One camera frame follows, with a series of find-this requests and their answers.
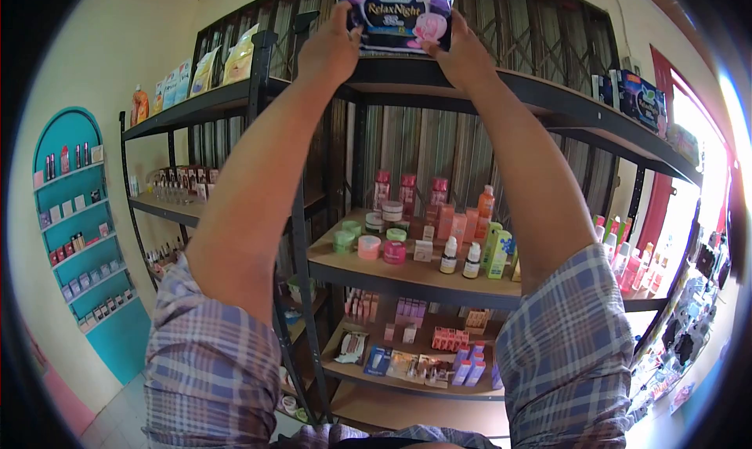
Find person's left hand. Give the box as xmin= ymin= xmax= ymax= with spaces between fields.
xmin=296 ymin=1 xmax=364 ymax=89

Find person's right hand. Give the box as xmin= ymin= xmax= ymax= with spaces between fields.
xmin=421 ymin=8 xmax=501 ymax=98

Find person's left fingers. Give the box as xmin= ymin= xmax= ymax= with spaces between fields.
xmin=328 ymin=1 xmax=353 ymax=34

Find person's right fingers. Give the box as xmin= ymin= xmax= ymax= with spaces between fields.
xmin=449 ymin=8 xmax=473 ymax=41

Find dark blue pad packet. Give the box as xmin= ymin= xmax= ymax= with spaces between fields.
xmin=333 ymin=0 xmax=463 ymax=57

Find metal folding grille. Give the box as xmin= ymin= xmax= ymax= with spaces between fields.
xmin=192 ymin=0 xmax=621 ymax=226

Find full shop shelf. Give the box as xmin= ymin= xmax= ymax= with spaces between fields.
xmin=119 ymin=11 xmax=331 ymax=424
xmin=293 ymin=54 xmax=705 ymax=439

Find rack of hanging goods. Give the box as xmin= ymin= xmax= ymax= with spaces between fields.
xmin=626 ymin=224 xmax=735 ymax=422

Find teal arched wall shelf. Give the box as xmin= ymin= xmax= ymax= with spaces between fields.
xmin=32 ymin=106 xmax=140 ymax=336

